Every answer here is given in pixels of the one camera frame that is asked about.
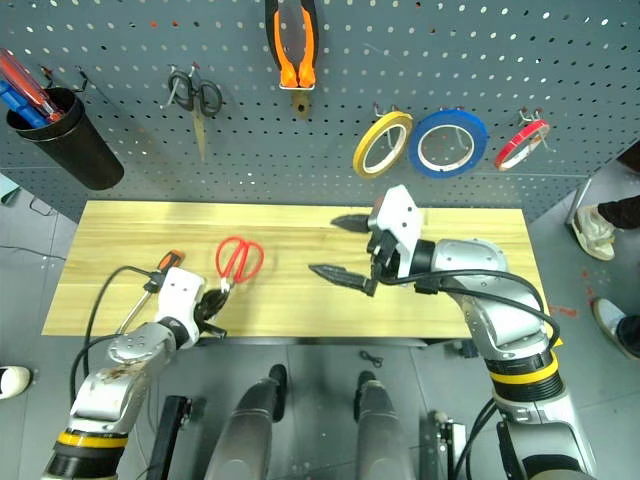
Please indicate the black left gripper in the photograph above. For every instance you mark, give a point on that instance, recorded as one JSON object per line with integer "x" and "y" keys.
{"x": 207, "y": 310}

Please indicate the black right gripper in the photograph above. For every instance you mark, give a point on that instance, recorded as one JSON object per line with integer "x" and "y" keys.
{"x": 384, "y": 260}

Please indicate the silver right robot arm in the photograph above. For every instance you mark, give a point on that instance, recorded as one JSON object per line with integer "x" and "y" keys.
{"x": 475, "y": 260}

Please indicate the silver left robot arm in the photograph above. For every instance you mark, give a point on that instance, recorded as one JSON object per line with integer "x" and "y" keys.
{"x": 130, "y": 350}

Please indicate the grey perforated pegboard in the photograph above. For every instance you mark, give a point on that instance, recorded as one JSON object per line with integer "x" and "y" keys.
{"x": 320, "y": 165}

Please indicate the yellow tape roll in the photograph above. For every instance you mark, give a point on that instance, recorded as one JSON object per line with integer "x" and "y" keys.
{"x": 362, "y": 152}

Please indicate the blue tape roll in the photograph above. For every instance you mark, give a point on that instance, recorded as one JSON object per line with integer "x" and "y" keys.
{"x": 417, "y": 155}

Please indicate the red tape roll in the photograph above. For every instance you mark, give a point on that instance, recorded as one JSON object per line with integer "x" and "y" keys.
{"x": 517, "y": 142}

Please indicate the metal pegboard leg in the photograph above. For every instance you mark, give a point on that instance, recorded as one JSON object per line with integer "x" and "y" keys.
{"x": 580, "y": 200}

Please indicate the metal pegboard hook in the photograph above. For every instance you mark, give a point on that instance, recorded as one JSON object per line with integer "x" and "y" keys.
{"x": 82, "y": 80}

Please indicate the small black clip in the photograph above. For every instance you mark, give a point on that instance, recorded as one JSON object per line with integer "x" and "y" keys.
{"x": 371, "y": 358}

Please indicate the silver black robot leg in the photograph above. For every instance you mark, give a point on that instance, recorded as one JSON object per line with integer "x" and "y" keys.
{"x": 250, "y": 425}
{"x": 380, "y": 425}

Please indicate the orange black pliers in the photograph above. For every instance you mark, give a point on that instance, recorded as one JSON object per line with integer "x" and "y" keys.
{"x": 287, "y": 65}

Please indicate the white shoe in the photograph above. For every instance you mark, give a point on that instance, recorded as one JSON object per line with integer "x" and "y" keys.
{"x": 12, "y": 382}

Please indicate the black cup holder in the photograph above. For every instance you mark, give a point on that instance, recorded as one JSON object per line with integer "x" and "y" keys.
{"x": 75, "y": 145}

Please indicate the white beige sneaker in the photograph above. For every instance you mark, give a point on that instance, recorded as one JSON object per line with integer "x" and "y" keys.
{"x": 592, "y": 232}

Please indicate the grey white sneaker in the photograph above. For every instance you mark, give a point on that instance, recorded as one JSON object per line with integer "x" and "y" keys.
{"x": 610, "y": 322}

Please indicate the dark trouser leg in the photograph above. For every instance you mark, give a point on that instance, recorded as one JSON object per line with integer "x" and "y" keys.
{"x": 631, "y": 335}
{"x": 622, "y": 210}

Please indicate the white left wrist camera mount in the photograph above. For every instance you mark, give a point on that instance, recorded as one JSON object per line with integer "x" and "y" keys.
{"x": 177, "y": 295}

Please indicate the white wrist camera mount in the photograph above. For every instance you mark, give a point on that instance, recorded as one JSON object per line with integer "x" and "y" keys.
{"x": 177, "y": 295}
{"x": 400, "y": 220}

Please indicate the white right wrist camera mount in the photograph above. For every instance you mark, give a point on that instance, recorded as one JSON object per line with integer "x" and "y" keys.
{"x": 400, "y": 220}

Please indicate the black stand post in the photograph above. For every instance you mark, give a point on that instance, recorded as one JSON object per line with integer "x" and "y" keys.
{"x": 445, "y": 445}
{"x": 167, "y": 435}

